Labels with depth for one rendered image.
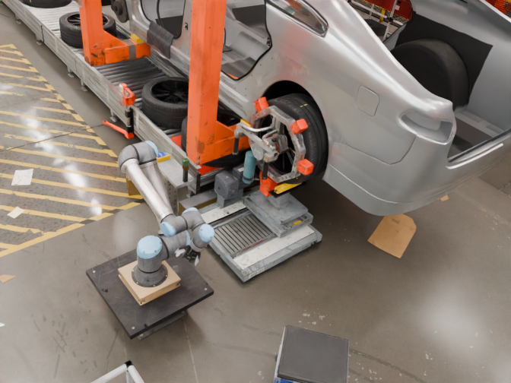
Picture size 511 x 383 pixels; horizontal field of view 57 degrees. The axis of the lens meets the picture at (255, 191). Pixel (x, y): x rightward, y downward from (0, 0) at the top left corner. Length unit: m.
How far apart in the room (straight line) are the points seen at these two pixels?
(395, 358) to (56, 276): 2.43
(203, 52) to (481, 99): 2.50
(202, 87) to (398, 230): 2.17
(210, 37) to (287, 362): 2.09
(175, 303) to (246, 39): 2.97
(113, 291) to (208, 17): 1.84
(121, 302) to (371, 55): 2.13
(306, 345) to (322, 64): 1.76
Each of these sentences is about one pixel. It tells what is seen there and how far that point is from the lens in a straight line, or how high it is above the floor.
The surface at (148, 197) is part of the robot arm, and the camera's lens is 2.74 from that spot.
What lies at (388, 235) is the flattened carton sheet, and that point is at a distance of 4.34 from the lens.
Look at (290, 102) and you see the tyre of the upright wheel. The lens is 3.42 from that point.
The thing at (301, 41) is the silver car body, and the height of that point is 1.60.
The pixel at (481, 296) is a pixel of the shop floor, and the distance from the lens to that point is 4.23.
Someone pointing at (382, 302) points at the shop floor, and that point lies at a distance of 3.80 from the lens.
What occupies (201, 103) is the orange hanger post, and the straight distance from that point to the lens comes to 3.48.
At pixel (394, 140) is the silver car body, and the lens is 2.95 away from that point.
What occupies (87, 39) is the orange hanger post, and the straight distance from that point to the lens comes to 5.14.
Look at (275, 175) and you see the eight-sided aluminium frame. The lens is 3.61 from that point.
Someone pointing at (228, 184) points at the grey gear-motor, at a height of 0.40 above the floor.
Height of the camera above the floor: 2.76
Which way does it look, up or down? 39 degrees down
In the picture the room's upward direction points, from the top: 9 degrees clockwise
